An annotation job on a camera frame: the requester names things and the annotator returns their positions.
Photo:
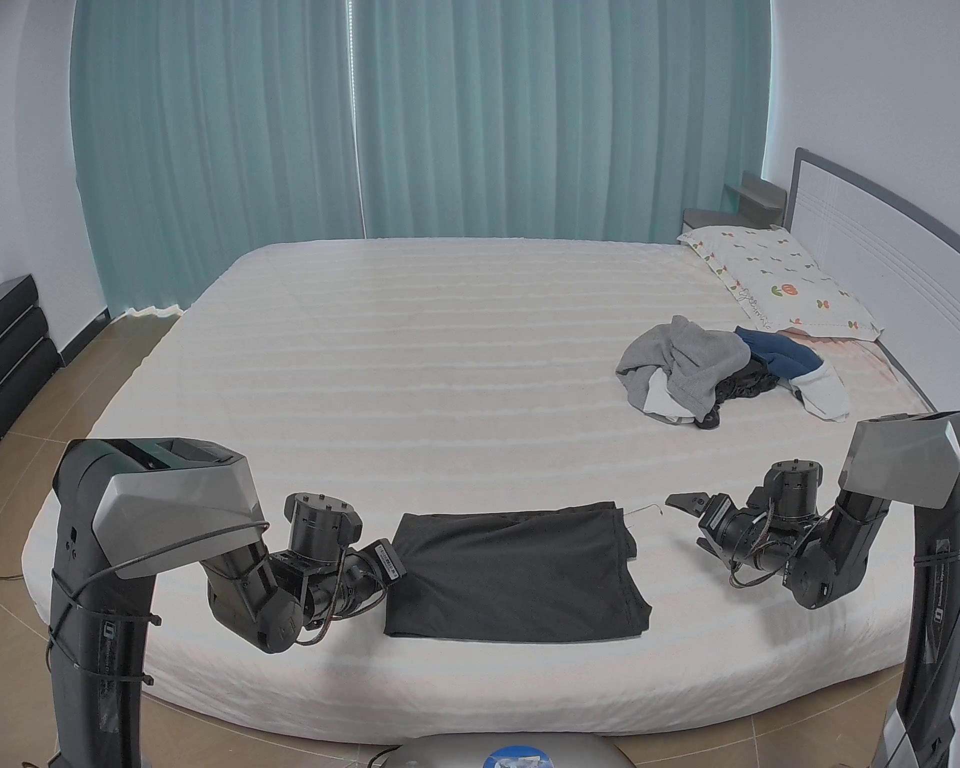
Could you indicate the black chest of drawers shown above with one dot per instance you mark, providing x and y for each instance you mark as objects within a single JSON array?
[{"x": 26, "y": 337}]

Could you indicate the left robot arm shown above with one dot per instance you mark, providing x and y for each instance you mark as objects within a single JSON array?
[{"x": 150, "y": 510}]

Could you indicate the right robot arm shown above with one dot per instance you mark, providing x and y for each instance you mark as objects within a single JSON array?
[{"x": 870, "y": 480}]

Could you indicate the grey bedside table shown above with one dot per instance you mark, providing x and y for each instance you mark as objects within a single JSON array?
[{"x": 754, "y": 191}]

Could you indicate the white printed pillow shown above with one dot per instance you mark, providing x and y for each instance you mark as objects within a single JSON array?
[{"x": 780, "y": 274}]

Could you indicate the bed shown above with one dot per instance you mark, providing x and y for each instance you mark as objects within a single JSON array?
[{"x": 412, "y": 352}]

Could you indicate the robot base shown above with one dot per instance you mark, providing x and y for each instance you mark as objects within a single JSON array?
[{"x": 450, "y": 754}]

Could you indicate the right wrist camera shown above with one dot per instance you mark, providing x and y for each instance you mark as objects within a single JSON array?
[{"x": 759, "y": 501}]

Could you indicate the pile of clothes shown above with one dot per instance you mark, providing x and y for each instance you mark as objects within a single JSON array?
[{"x": 697, "y": 367}]

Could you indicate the blue-green curtain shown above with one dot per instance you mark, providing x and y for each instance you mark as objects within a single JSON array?
[
  {"x": 562, "y": 120},
  {"x": 217, "y": 150}
]

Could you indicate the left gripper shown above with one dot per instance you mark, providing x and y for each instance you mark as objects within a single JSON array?
[{"x": 367, "y": 574}]

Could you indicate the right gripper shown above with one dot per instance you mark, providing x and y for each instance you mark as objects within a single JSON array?
[{"x": 727, "y": 529}]

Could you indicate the black T-shirt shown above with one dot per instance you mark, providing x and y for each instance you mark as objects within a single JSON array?
[{"x": 517, "y": 577}]

